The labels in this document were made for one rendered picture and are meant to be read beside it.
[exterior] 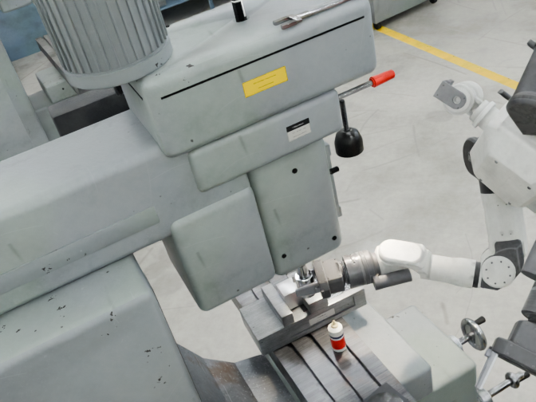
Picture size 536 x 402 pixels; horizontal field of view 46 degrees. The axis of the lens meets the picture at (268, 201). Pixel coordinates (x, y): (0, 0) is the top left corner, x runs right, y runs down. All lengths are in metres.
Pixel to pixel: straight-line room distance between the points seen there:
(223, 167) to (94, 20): 0.36
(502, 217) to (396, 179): 2.42
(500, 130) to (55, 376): 0.93
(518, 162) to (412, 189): 2.64
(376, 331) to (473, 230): 1.69
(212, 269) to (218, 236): 0.08
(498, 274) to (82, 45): 1.06
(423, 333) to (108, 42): 1.42
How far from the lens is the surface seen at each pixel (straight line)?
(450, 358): 2.06
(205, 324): 3.33
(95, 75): 1.14
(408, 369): 1.89
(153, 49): 1.14
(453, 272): 1.64
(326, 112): 1.29
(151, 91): 1.12
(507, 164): 1.29
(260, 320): 1.88
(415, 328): 2.15
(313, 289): 1.64
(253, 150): 1.25
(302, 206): 1.39
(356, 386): 1.77
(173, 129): 1.15
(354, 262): 1.63
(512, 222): 1.60
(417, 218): 3.68
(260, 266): 1.40
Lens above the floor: 2.31
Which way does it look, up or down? 35 degrees down
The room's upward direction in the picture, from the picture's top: 15 degrees counter-clockwise
